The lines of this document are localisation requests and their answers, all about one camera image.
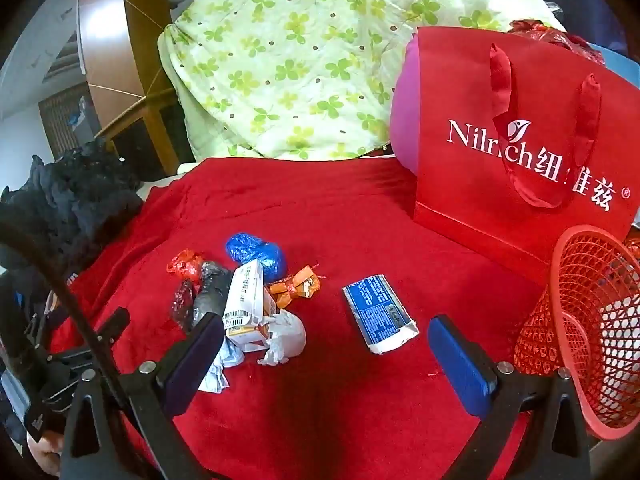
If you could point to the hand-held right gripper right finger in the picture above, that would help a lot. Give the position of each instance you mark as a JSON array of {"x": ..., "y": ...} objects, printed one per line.
[{"x": 460, "y": 370}]

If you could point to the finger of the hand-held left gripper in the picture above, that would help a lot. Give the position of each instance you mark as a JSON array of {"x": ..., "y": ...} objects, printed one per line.
[{"x": 107, "y": 327}]

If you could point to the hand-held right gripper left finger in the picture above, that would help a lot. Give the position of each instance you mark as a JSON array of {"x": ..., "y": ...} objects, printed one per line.
[{"x": 195, "y": 362}]

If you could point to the pale blue paper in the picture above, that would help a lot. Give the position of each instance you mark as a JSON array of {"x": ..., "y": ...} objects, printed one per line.
[{"x": 220, "y": 375}]

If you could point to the black plastic bag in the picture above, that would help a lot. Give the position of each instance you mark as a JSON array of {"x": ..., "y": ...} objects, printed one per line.
[{"x": 210, "y": 295}]

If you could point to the white orange medicine box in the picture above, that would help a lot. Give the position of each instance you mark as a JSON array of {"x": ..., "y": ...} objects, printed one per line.
[{"x": 245, "y": 295}]

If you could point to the red plastic mesh basket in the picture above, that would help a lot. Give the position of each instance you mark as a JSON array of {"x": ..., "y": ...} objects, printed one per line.
[{"x": 545, "y": 340}]

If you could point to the white plastic bag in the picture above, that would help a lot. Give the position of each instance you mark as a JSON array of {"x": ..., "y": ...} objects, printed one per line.
[{"x": 287, "y": 335}]

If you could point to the blue medicine box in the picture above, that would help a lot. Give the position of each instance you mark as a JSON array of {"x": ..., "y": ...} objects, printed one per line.
[{"x": 375, "y": 305}]

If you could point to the orange snack wrapper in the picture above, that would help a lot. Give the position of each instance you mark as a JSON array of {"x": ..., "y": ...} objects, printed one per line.
[{"x": 295, "y": 287}]

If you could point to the blue plastic bag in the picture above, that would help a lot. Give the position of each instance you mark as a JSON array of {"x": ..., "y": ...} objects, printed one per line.
[{"x": 250, "y": 247}]

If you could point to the person's left hand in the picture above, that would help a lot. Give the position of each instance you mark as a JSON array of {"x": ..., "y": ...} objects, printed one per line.
[{"x": 44, "y": 454}]

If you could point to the black padded jacket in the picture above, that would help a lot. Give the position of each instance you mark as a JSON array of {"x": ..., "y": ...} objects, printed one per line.
[{"x": 70, "y": 200}]

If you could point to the red paper gift bag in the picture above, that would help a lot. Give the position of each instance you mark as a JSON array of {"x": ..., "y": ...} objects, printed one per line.
[{"x": 465, "y": 185}]

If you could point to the red fleece blanket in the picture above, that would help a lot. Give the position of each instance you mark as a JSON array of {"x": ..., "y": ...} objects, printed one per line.
[{"x": 325, "y": 220}]

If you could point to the pink pillow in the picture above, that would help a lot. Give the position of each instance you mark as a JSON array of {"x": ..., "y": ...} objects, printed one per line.
[{"x": 402, "y": 120}]

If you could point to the green clover print quilt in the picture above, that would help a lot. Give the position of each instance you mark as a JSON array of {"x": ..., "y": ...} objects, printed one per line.
[{"x": 300, "y": 60}]

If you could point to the light blue cardboard box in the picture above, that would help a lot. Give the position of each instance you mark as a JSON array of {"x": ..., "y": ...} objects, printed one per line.
[{"x": 620, "y": 62}]

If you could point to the shiny red plastic bag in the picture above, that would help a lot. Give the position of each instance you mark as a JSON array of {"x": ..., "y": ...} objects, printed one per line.
[{"x": 550, "y": 35}]

